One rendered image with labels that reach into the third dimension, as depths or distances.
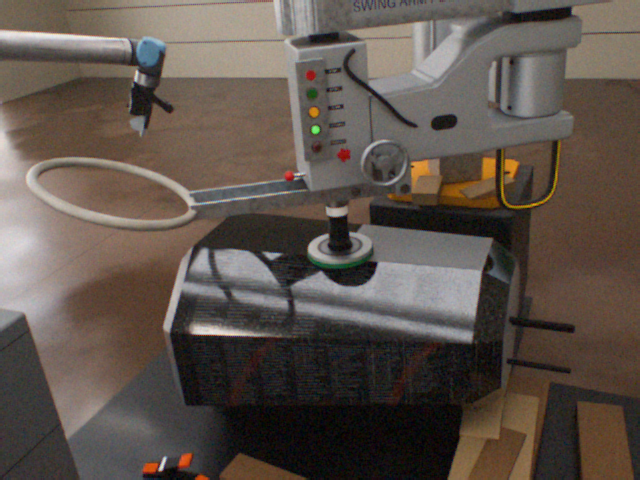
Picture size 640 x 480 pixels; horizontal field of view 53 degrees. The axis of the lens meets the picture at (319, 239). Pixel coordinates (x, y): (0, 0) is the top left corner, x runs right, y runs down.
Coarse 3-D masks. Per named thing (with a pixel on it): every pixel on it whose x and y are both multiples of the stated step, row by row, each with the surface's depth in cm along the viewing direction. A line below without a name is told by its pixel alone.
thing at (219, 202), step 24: (192, 192) 202; (216, 192) 203; (240, 192) 205; (264, 192) 206; (288, 192) 197; (312, 192) 198; (336, 192) 200; (360, 192) 201; (384, 192) 203; (216, 216) 195
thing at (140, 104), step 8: (136, 88) 239; (144, 88) 238; (152, 88) 240; (136, 96) 240; (144, 96) 242; (128, 104) 246; (136, 104) 240; (144, 104) 242; (136, 112) 243; (144, 112) 244
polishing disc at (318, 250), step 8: (320, 240) 219; (328, 240) 219; (352, 240) 217; (360, 240) 217; (368, 240) 216; (312, 248) 214; (320, 248) 214; (352, 248) 212; (360, 248) 211; (368, 248) 211; (312, 256) 210; (320, 256) 209; (328, 256) 208; (336, 256) 208; (344, 256) 207; (352, 256) 207; (360, 256) 207
